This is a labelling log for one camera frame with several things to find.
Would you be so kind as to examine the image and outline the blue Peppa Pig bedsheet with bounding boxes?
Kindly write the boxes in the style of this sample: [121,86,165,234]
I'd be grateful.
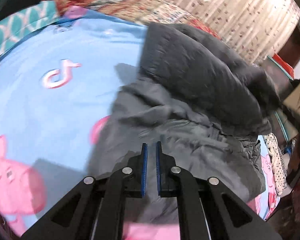
[0,8,280,239]

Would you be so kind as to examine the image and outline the white polka-dot cloth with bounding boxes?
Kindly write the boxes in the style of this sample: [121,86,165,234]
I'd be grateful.
[263,133,287,196]

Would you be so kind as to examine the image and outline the stacked storage boxes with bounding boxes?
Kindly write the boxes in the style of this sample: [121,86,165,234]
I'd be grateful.
[261,56,298,144]

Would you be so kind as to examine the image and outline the beige leaf-pattern curtain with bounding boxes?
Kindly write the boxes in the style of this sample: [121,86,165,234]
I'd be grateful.
[165,0,300,63]

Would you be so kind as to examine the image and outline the teal wave-pattern pillow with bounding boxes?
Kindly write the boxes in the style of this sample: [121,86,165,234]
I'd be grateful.
[0,1,59,56]

